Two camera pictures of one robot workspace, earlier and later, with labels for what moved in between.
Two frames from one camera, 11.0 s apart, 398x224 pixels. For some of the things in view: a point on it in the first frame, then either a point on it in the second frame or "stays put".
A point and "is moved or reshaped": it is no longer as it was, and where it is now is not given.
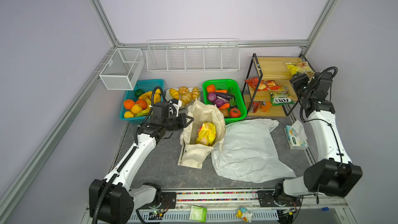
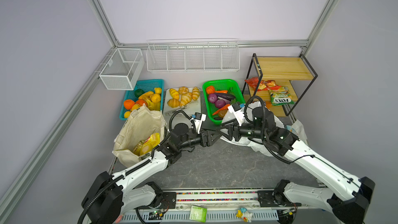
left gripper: [181, 117] to [209, 142]
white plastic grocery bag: [249, 153] is moved or reshaped
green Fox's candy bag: [281, 96] stays put
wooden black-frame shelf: [268, 91] stays put
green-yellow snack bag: [301, 67] is moved or reshaped
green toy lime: [138, 92] stays put
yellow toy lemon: [128, 114] stays put
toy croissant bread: [186, 98] stays put
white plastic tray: [187, 95] stays put
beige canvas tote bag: [192, 154] to [141, 123]
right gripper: [297, 83] to [231, 127]
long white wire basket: [193, 55] stays put
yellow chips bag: [206, 134] is moved or reshaped
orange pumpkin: [211, 88] stays put
